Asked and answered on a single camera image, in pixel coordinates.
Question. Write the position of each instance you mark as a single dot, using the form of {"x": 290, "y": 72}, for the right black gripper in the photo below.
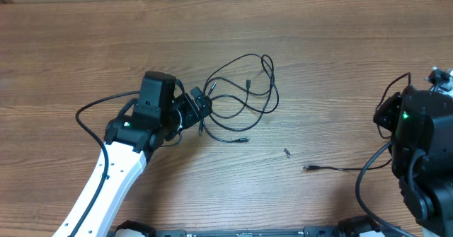
{"x": 383, "y": 113}

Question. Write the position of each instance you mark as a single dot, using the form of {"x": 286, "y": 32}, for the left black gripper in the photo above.
{"x": 192, "y": 114}

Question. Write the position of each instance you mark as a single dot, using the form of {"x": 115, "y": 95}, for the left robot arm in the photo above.
{"x": 153, "y": 116}

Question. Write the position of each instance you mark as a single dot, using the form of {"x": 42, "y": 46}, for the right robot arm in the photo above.
{"x": 420, "y": 123}

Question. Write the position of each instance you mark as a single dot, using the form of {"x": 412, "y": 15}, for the small black debris piece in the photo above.
{"x": 287, "y": 153}

